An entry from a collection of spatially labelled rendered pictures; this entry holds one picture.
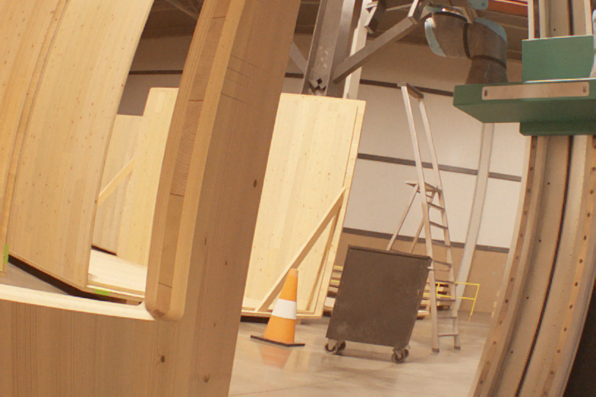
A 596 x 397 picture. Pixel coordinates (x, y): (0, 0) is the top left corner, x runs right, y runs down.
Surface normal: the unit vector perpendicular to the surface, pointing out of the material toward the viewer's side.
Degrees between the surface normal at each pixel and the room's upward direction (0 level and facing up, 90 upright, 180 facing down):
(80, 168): 90
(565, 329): 90
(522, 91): 90
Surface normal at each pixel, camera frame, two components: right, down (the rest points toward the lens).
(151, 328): 0.83, 0.10
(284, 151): -0.42, -0.21
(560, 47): -0.80, -0.25
